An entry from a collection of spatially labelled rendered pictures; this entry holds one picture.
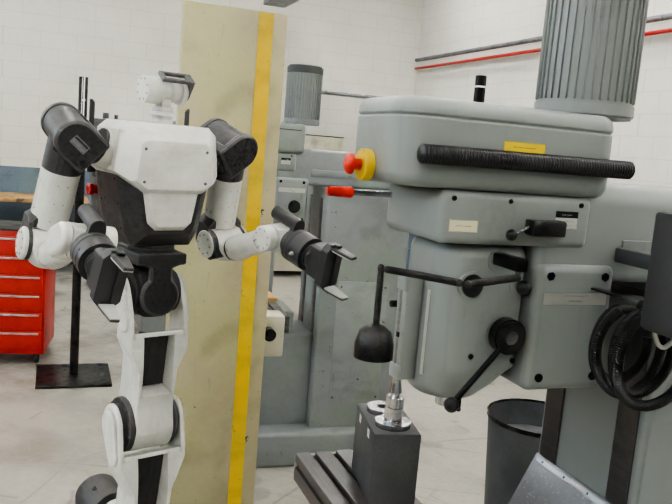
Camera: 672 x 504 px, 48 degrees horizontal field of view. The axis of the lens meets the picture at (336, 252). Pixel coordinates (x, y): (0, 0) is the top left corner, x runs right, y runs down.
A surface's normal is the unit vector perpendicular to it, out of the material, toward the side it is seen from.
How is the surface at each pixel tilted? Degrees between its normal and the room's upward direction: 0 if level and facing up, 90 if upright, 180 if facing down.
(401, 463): 90
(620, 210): 90
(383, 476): 90
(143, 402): 99
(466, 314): 90
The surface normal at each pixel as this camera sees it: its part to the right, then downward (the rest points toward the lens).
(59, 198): 0.51, 0.44
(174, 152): 0.65, 0.18
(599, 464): -0.94, -0.03
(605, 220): 0.34, 0.16
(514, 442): -0.61, 0.12
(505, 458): -0.77, 0.09
